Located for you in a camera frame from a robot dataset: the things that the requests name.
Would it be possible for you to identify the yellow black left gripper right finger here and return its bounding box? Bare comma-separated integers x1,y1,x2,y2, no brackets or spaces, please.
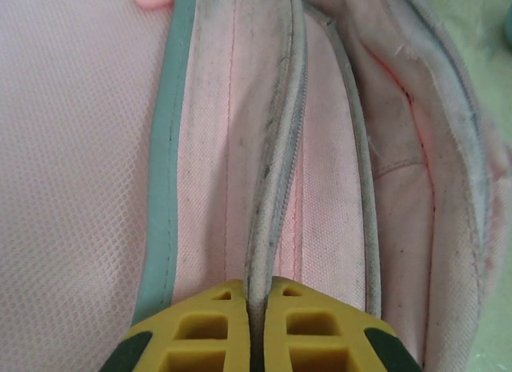
262,276,423,372

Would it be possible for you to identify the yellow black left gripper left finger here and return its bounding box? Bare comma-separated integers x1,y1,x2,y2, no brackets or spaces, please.
102,278,252,372

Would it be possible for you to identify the pink school backpack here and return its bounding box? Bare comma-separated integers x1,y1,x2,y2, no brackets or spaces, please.
0,0,512,372

